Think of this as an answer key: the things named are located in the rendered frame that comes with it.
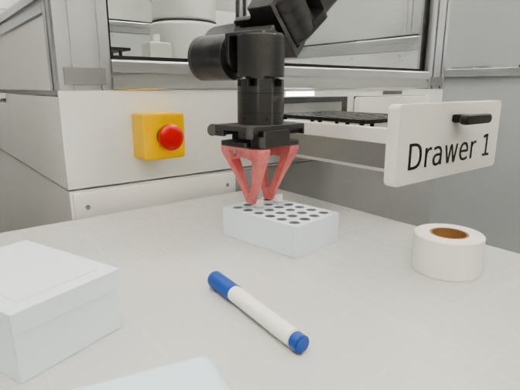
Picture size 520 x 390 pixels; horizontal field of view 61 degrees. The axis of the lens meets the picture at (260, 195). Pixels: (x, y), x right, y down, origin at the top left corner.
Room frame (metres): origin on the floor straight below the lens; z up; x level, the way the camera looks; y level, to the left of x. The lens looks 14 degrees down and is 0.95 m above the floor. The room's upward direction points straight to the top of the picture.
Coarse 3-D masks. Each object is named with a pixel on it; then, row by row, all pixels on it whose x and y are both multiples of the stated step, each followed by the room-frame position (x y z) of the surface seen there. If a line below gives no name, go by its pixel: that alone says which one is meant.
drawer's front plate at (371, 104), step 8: (384, 96) 1.10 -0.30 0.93; (392, 96) 1.10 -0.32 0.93; (400, 96) 1.12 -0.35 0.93; (408, 96) 1.14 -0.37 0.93; (416, 96) 1.16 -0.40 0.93; (424, 96) 1.18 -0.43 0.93; (360, 104) 1.02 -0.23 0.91; (368, 104) 1.04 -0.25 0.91; (376, 104) 1.06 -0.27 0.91; (384, 104) 1.08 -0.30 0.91; (368, 112) 1.04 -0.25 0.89; (376, 112) 1.06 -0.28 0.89; (384, 112) 1.08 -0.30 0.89
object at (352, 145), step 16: (304, 128) 0.74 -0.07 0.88; (320, 128) 0.71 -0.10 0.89; (336, 128) 0.68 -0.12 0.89; (352, 128) 0.66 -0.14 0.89; (368, 128) 0.63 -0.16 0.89; (384, 128) 0.61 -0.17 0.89; (304, 144) 0.73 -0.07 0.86; (320, 144) 0.70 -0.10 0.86; (336, 144) 0.68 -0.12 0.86; (352, 144) 0.65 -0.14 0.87; (368, 144) 0.63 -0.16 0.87; (384, 144) 0.61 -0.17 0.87; (320, 160) 0.71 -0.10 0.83; (336, 160) 0.68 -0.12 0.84; (352, 160) 0.65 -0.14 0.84; (368, 160) 0.63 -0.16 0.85; (384, 160) 0.61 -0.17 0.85
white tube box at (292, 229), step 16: (224, 208) 0.55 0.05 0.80; (240, 208) 0.55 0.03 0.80; (256, 208) 0.55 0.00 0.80; (272, 208) 0.55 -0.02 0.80; (288, 208) 0.55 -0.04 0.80; (304, 208) 0.55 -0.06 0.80; (320, 208) 0.55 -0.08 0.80; (224, 224) 0.55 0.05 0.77; (240, 224) 0.53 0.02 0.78; (256, 224) 0.51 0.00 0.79; (272, 224) 0.49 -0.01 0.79; (288, 224) 0.48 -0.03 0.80; (304, 224) 0.48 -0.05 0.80; (320, 224) 0.50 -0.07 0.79; (336, 224) 0.52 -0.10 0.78; (256, 240) 0.51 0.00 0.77; (272, 240) 0.49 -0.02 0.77; (288, 240) 0.48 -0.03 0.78; (304, 240) 0.48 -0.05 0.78; (320, 240) 0.50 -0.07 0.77; (336, 240) 0.53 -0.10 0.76
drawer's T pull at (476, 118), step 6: (456, 114) 0.66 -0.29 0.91; (462, 114) 0.66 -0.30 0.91; (468, 114) 0.66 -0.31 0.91; (474, 114) 0.64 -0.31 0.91; (480, 114) 0.64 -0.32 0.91; (486, 114) 0.65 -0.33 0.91; (456, 120) 0.65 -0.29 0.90; (462, 120) 0.62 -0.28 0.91; (468, 120) 0.61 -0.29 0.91; (474, 120) 0.63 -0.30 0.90; (480, 120) 0.64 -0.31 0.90; (486, 120) 0.65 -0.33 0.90
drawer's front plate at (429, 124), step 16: (400, 112) 0.58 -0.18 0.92; (416, 112) 0.60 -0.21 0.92; (432, 112) 0.62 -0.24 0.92; (448, 112) 0.65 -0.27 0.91; (464, 112) 0.68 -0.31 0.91; (480, 112) 0.71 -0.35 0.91; (496, 112) 0.74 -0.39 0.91; (400, 128) 0.58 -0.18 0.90; (416, 128) 0.60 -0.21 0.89; (432, 128) 0.62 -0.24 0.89; (448, 128) 0.65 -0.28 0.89; (464, 128) 0.68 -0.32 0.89; (480, 128) 0.71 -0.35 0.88; (496, 128) 0.75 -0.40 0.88; (400, 144) 0.58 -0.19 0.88; (432, 144) 0.63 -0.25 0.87; (448, 144) 0.65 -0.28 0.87; (480, 144) 0.72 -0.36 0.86; (496, 144) 0.75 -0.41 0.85; (400, 160) 0.58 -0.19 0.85; (416, 160) 0.60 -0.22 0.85; (432, 160) 0.63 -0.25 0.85; (464, 160) 0.69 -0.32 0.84; (480, 160) 0.72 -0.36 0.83; (384, 176) 0.59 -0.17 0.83; (400, 176) 0.58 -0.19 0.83; (416, 176) 0.61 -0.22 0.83; (432, 176) 0.63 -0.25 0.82
